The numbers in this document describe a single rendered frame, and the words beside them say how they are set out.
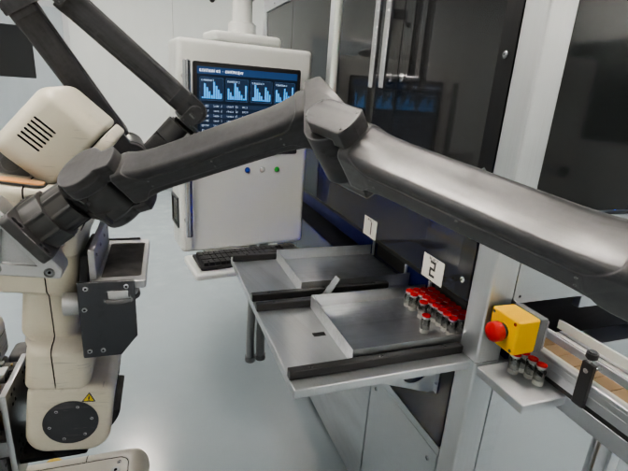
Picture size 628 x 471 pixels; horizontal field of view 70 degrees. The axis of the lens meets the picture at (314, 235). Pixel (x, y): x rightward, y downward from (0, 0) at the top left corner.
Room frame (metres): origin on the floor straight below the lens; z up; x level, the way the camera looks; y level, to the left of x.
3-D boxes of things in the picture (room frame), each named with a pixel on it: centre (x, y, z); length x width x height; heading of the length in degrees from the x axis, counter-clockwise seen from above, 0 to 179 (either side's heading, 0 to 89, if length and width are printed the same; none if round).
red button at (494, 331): (0.77, -0.37, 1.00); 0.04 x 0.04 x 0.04; 21
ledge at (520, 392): (0.79, -0.45, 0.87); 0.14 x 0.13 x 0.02; 111
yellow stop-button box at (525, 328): (0.78, -0.41, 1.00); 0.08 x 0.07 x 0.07; 111
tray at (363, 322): (0.98, -0.21, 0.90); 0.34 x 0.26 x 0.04; 111
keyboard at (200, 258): (1.54, 0.23, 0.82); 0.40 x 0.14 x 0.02; 118
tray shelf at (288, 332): (1.11, -0.08, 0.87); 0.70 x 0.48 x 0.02; 21
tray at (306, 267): (1.29, -0.09, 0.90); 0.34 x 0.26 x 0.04; 111
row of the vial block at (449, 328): (1.02, -0.31, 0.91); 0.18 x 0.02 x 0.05; 21
